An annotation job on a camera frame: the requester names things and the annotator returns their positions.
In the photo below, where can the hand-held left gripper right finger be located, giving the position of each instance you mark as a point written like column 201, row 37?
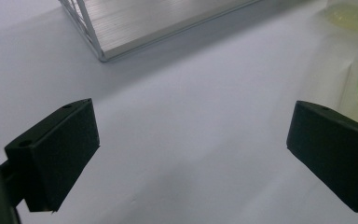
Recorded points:
column 335, row 155

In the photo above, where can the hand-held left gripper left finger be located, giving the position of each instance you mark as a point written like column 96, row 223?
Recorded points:
column 59, row 155

